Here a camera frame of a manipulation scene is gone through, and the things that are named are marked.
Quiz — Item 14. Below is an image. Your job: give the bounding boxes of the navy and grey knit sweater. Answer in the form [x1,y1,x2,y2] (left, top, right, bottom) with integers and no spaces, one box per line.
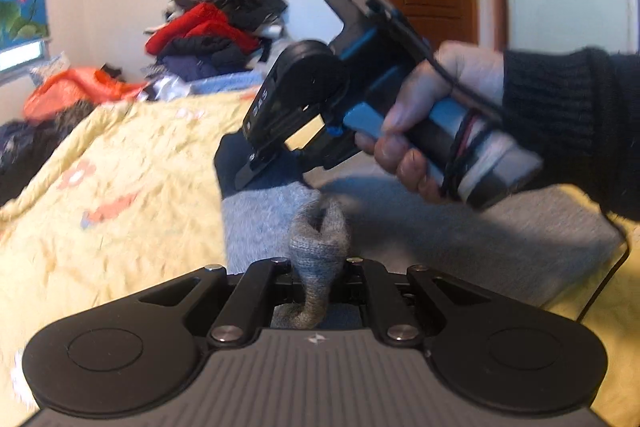
[214,132,620,329]

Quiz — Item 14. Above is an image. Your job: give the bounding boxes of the dark patterned cloth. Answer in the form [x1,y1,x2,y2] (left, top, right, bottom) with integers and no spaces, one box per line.
[0,100,96,205]

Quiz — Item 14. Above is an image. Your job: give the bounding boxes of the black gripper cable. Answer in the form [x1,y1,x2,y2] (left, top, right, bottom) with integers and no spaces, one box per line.
[574,209,632,324]

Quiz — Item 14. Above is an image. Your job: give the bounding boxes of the white crumpled plastic bag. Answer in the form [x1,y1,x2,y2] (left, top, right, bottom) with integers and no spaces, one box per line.
[137,74,192,102]

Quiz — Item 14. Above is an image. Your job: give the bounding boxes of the pile of dark red clothes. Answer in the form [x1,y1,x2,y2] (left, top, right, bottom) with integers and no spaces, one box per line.
[144,0,288,81]

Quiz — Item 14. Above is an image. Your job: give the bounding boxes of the yellow floral quilt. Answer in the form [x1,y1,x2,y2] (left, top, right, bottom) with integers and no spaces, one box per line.
[1,90,623,426]

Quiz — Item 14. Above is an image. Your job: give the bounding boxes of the orange plastic bag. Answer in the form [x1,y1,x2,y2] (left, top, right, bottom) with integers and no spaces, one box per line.
[23,67,148,122]

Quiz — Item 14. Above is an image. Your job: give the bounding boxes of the person's right hand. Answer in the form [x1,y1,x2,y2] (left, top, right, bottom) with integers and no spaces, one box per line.
[355,41,504,204]

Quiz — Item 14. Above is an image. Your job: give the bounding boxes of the black knit sleeve forearm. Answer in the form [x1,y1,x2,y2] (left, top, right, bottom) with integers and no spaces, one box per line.
[502,48,639,221]

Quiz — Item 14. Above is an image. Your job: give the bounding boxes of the light blue folded blanket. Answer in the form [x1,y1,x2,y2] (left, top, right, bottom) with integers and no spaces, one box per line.
[190,70,264,95]

